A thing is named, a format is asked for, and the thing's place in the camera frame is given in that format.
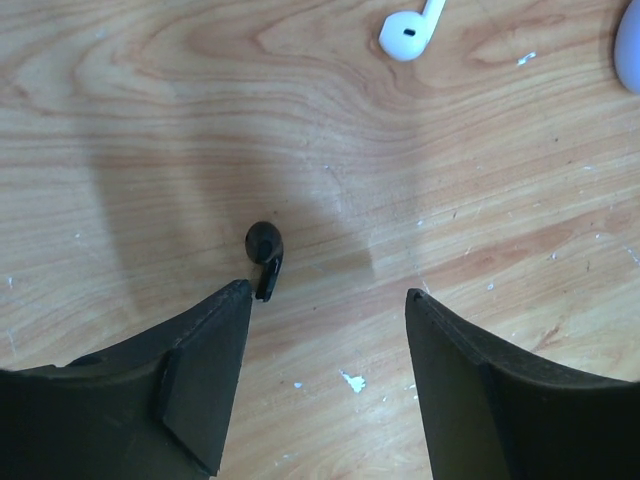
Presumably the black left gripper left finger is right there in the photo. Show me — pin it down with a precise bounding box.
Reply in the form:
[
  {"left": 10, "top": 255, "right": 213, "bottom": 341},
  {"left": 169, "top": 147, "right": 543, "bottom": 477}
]
[{"left": 1, "top": 280, "right": 252, "bottom": 479}]

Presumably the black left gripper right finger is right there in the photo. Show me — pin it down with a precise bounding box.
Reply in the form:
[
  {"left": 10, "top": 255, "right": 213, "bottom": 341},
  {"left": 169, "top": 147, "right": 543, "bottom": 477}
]
[{"left": 405, "top": 289, "right": 639, "bottom": 479}]

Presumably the black earbud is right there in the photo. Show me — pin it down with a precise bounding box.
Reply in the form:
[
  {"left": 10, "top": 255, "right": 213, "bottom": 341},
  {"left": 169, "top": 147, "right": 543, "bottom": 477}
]
[{"left": 245, "top": 221, "right": 284, "bottom": 302}]

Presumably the purple earbud charging case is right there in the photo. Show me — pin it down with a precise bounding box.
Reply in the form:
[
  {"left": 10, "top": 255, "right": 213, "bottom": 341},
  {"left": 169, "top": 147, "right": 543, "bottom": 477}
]
[{"left": 613, "top": 0, "right": 640, "bottom": 95}]

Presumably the white earbud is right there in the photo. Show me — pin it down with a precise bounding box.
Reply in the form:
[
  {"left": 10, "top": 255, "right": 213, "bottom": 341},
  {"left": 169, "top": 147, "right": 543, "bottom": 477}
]
[{"left": 378, "top": 0, "right": 446, "bottom": 62}]

